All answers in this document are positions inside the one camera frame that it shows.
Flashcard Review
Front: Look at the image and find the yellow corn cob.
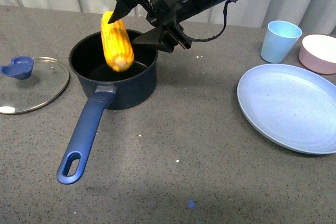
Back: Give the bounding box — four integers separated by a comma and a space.
101, 11, 134, 72

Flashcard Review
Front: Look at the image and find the glass pot lid blue knob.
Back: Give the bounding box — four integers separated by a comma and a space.
1, 56, 70, 114

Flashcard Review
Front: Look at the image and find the dark blue saucepan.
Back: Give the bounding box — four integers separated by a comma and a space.
57, 32, 158, 185

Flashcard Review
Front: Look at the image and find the light blue cup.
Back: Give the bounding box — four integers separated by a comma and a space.
260, 20, 302, 63

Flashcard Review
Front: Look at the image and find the light blue plate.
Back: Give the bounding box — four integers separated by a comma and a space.
237, 64, 335, 155

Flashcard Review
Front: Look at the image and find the pink bowl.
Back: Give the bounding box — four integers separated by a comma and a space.
299, 34, 335, 74

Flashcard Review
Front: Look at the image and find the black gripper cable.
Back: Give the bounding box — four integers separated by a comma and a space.
181, 0, 236, 42

